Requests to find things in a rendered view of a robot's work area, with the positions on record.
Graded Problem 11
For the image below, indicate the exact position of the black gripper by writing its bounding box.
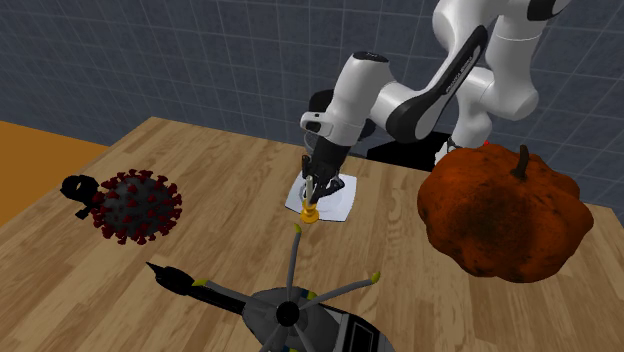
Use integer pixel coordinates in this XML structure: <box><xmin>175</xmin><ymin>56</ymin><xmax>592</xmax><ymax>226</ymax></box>
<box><xmin>301</xmin><ymin>138</ymin><xmax>351</xmax><ymax>202</ymax></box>

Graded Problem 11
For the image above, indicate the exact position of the white candle on gold holder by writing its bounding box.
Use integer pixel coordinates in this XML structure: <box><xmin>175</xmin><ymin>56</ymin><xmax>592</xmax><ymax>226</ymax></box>
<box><xmin>300</xmin><ymin>174</ymin><xmax>321</xmax><ymax>225</ymax></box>

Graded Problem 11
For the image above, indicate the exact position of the white square plate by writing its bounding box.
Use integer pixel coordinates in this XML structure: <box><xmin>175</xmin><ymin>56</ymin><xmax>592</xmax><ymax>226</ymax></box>
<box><xmin>284</xmin><ymin>172</ymin><xmax>359</xmax><ymax>223</ymax></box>

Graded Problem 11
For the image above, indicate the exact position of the black robot stand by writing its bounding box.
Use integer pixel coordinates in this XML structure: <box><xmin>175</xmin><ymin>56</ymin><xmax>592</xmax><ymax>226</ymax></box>
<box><xmin>365</xmin><ymin>130</ymin><xmax>455</xmax><ymax>173</ymax></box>

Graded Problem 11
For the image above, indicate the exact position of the grey toy helicopter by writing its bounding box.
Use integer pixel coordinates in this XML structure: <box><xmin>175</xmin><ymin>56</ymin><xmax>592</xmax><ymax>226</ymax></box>
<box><xmin>145</xmin><ymin>222</ymin><xmax>397</xmax><ymax>352</ymax></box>

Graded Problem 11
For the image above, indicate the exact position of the grey ball with red spikes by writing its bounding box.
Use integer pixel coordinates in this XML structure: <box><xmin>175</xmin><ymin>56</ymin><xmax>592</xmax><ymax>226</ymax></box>
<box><xmin>89</xmin><ymin>168</ymin><xmax>184</xmax><ymax>246</ymax></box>

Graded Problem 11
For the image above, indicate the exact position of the dark orange pumpkin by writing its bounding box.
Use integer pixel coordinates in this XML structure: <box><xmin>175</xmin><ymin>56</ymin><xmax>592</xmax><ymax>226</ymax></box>
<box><xmin>416</xmin><ymin>143</ymin><xmax>595</xmax><ymax>284</ymax></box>

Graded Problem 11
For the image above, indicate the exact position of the black ring-shaped object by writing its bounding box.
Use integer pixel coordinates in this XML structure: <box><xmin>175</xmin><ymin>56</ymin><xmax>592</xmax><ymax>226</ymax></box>
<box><xmin>60</xmin><ymin>173</ymin><xmax>103</xmax><ymax>220</ymax></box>

